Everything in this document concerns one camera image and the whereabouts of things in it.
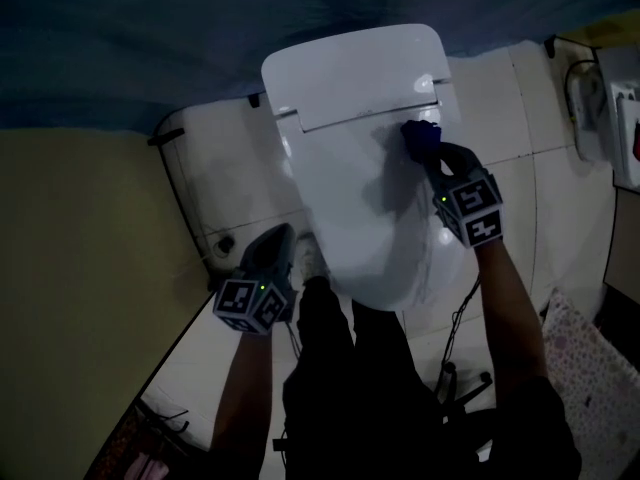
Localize blue wiping cloth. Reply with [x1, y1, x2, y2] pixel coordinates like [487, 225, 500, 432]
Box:
[399, 119, 444, 165]

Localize white toilet body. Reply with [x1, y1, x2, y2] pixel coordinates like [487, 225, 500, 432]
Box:
[260, 23, 462, 134]

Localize blue-grey backdrop curtain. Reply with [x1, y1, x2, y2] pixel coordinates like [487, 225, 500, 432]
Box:
[0, 0, 640, 137]

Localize person's right forearm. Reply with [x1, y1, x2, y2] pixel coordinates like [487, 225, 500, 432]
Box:
[472, 240, 547, 404]

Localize person's left white shoe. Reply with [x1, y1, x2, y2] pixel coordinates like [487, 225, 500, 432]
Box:
[294, 234, 329, 290]

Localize white toilet lid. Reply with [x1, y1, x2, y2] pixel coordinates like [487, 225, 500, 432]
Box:
[274, 101, 466, 313]

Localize person's left forearm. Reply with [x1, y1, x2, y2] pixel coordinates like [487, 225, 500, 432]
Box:
[209, 330, 275, 453]

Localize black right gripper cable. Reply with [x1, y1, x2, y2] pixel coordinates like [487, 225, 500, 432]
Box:
[441, 273, 482, 370]

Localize black tripod base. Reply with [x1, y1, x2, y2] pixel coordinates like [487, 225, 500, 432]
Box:
[433, 361, 494, 420]

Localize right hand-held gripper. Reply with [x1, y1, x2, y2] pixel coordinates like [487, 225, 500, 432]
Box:
[424, 143, 504, 249]

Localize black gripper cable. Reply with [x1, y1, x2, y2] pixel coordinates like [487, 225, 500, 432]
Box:
[441, 273, 482, 370]
[284, 317, 304, 360]

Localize pink cloth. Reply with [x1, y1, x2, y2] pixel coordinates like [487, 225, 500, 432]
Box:
[124, 451, 170, 480]

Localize person's black shirt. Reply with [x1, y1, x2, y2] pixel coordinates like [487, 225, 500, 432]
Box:
[492, 375, 584, 480]

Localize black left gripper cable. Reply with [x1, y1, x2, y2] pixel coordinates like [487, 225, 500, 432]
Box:
[284, 317, 304, 360]

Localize black looped cable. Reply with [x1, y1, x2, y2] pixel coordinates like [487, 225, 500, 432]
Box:
[565, 59, 599, 120]

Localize black wire frame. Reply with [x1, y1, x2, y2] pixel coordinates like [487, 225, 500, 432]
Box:
[136, 399, 192, 450]

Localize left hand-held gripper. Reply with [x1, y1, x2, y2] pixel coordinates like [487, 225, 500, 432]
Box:
[213, 223, 299, 337]

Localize pink floral fabric sheet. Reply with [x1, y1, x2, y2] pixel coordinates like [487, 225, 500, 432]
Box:
[542, 287, 640, 480]

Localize person's black trousers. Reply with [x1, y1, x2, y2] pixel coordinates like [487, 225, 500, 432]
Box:
[282, 275, 501, 480]

